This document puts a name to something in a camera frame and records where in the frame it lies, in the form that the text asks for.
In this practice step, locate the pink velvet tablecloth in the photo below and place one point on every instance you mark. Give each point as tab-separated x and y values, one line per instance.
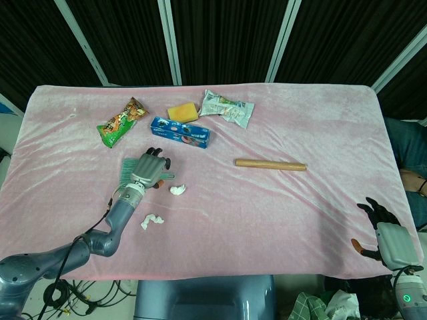
233	216

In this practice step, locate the white paper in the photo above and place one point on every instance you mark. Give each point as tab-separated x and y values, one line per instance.
177	189
148	221

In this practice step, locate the person in jeans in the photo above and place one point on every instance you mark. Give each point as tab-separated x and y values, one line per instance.
408	146

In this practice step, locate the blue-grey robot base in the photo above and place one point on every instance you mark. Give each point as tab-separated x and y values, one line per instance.
203	298

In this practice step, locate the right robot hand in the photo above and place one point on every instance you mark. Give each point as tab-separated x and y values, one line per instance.
395	245

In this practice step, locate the white blue board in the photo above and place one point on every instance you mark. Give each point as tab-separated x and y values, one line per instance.
8	108

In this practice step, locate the wooden rolling pin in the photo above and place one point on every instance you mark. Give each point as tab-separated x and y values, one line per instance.
270	164

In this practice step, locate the green orange snack bag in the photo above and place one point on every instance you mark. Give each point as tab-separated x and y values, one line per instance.
120	123

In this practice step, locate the white plastic bag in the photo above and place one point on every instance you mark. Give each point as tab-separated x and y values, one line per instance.
342	303

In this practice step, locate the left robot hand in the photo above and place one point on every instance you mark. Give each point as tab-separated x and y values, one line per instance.
148	168

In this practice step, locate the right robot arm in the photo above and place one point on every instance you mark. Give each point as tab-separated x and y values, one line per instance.
412	296

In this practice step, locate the green checked cloth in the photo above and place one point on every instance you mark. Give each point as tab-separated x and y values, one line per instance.
305	306

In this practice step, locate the silver white snack bag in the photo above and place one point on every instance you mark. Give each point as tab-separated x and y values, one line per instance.
225	108

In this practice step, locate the yellow sponge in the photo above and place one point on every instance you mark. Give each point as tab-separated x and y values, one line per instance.
183	112

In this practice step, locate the white partition frame post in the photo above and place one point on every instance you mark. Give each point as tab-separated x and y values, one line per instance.
171	43
283	41
400	61
81	41

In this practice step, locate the green small brush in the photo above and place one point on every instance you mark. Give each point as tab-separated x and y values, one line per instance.
127	170

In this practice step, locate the blue Oreo box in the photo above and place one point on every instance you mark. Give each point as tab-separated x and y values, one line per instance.
180	131

